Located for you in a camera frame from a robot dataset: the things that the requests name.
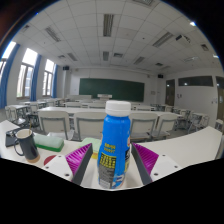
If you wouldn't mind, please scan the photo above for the group of classroom desks and chairs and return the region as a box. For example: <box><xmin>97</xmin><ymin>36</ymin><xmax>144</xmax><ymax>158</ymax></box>
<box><xmin>4</xmin><ymin>94</ymin><xmax>224</xmax><ymax>143</ymax></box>

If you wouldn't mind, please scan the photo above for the group of ceiling lights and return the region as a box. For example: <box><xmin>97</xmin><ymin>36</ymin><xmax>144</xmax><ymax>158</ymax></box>
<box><xmin>19</xmin><ymin>0</ymin><xmax>221</xmax><ymax>68</ymax></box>

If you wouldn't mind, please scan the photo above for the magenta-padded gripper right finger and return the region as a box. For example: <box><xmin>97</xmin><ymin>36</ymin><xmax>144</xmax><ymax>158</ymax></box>
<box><xmin>130</xmin><ymin>142</ymin><xmax>184</xmax><ymax>186</ymax></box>

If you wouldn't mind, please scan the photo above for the blue drink bottle white cap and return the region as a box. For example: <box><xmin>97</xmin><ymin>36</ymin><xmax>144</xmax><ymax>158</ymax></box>
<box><xmin>97</xmin><ymin>100</ymin><xmax>132</xmax><ymax>190</ymax></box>

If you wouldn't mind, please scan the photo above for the dark classroom door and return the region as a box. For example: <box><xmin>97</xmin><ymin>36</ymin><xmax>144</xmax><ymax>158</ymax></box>
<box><xmin>165</xmin><ymin>78</ymin><xmax>176</xmax><ymax>107</ymax></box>

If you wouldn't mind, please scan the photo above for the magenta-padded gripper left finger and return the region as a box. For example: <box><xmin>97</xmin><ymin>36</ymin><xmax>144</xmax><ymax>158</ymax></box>
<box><xmin>41</xmin><ymin>143</ymin><xmax>94</xmax><ymax>186</ymax></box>

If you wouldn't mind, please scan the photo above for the dark transom window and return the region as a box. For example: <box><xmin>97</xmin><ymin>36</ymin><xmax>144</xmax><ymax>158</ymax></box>
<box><xmin>177</xmin><ymin>75</ymin><xmax>214</xmax><ymax>88</ymax></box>

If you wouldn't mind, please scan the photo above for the green chalkboard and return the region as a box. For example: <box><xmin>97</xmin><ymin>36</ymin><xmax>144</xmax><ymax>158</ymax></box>
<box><xmin>78</xmin><ymin>77</ymin><xmax>145</xmax><ymax>103</ymax></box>

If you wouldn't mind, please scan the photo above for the brown wooden door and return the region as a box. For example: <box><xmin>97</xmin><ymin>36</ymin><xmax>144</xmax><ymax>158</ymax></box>
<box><xmin>216</xmin><ymin>87</ymin><xmax>224</xmax><ymax>121</ymax></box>

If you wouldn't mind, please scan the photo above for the blue curtain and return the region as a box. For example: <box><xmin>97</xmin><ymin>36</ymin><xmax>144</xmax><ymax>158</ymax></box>
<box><xmin>51</xmin><ymin>64</ymin><xmax>59</xmax><ymax>99</ymax></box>
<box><xmin>29</xmin><ymin>54</ymin><xmax>43</xmax><ymax>102</ymax></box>
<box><xmin>0</xmin><ymin>43</ymin><xmax>21</xmax><ymax>109</ymax></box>

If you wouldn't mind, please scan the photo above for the classroom window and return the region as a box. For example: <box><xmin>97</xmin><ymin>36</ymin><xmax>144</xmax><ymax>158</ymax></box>
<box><xmin>16</xmin><ymin>48</ymin><xmax>39</xmax><ymax>99</ymax></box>
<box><xmin>42</xmin><ymin>58</ymin><xmax>55</xmax><ymax>97</ymax></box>
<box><xmin>0</xmin><ymin>40</ymin><xmax>17</xmax><ymax>81</ymax></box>

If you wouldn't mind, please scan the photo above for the dark mug with cork base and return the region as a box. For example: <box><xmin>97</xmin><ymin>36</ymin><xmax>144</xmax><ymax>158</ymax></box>
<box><xmin>13</xmin><ymin>128</ymin><xmax>41</xmax><ymax>164</ymax></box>

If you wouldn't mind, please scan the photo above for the green and white sponge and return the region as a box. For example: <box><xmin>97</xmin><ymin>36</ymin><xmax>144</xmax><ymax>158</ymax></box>
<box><xmin>33</xmin><ymin>133</ymin><xmax>65</xmax><ymax>153</ymax></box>

